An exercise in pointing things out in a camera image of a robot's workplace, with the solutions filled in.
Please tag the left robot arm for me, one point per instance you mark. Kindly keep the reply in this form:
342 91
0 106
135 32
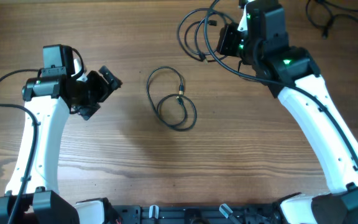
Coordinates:
62 87

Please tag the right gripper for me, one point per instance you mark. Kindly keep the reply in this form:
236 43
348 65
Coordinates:
227 40

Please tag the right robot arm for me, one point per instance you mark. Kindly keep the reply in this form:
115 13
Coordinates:
260 40

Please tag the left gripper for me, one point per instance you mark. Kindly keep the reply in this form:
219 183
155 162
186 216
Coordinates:
94 78

